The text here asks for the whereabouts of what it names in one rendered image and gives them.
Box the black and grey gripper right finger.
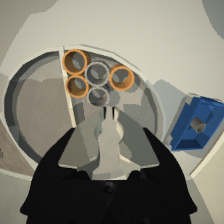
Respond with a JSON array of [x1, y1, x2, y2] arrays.
[[112, 106, 197, 215]]

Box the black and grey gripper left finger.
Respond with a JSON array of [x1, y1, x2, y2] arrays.
[[20, 106, 106, 216]]

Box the grey metal bushing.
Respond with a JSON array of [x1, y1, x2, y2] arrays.
[[84, 60, 110, 87], [190, 117, 206, 133], [87, 84, 110, 108]]

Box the bronze bushing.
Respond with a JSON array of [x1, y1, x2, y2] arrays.
[[109, 64, 134, 91], [65, 72, 91, 98], [62, 49, 91, 75]]

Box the blue crate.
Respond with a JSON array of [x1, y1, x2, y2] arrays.
[[167, 93, 224, 151]]

